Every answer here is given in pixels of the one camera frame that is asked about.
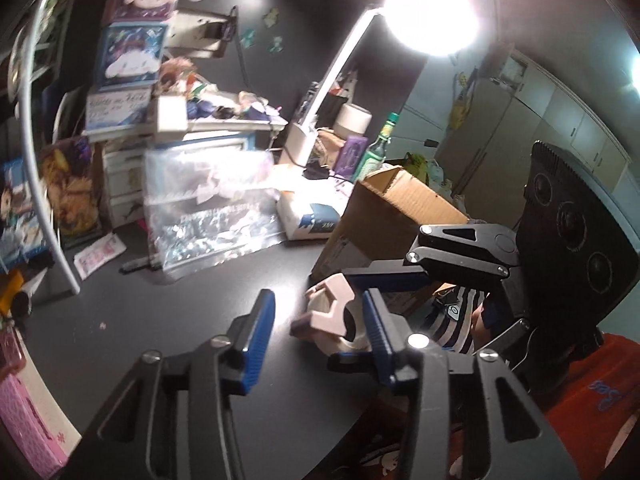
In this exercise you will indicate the beige wardrobe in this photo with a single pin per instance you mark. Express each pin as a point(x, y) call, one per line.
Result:
point(550, 110)

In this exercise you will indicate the striped cloth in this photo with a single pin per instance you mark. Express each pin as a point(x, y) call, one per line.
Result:
point(450, 322)

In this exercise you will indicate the green glass bottle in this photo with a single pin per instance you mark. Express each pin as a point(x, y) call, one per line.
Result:
point(375, 157)

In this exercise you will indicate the white paper roll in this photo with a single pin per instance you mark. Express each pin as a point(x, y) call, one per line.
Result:
point(352, 120)

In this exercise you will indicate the white tissue pack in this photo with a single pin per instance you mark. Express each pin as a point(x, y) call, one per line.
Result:
point(310, 217)

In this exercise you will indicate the white labelled box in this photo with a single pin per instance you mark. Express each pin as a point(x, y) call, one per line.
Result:
point(117, 110)

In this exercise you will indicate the white green wall sticker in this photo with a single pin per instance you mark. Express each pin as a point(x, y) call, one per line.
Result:
point(275, 46)

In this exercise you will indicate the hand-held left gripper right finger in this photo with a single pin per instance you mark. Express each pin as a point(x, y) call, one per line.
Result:
point(377, 340)

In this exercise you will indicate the purple box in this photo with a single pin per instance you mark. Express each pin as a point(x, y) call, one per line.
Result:
point(352, 155)

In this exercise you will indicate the pink case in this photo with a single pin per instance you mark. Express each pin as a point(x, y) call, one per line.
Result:
point(25, 415)

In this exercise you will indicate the white tape dispenser roll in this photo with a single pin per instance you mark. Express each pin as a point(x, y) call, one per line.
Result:
point(325, 320)

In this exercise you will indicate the yellow black tool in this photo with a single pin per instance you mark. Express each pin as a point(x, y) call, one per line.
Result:
point(10, 296)

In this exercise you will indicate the white wall socket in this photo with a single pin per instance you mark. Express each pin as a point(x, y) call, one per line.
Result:
point(190, 35)

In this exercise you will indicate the black pen holder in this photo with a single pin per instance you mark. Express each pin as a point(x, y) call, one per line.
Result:
point(332, 107)

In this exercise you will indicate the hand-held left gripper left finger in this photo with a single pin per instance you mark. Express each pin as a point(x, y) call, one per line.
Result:
point(257, 340)

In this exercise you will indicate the teal character wall sticker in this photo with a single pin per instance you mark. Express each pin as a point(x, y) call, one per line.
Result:
point(248, 37)

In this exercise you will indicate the pink packet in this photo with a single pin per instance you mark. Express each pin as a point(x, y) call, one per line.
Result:
point(97, 256)

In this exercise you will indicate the white desk lamp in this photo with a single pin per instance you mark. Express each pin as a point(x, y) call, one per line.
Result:
point(350, 60)

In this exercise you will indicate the yellow character sticker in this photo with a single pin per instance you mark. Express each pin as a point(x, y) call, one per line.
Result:
point(460, 102)

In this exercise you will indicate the beige character wall sticker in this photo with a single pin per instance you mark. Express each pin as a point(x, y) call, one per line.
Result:
point(272, 16)

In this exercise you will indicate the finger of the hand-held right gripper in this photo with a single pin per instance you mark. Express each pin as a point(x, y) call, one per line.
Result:
point(390, 276)
point(350, 364)

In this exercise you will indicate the black pen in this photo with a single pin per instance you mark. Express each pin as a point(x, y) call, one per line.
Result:
point(137, 265)

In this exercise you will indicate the blue character box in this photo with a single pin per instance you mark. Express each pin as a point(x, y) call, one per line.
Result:
point(130, 52)

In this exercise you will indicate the clear plastic bag with bow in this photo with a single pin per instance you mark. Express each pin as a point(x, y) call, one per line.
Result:
point(210, 210)

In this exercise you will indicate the brown cardboard box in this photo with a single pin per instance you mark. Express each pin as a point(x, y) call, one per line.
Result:
point(390, 220)

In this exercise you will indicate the blue picture card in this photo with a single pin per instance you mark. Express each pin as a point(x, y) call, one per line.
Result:
point(20, 210)

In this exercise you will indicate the black charger plug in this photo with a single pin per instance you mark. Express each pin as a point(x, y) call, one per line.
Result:
point(216, 31)

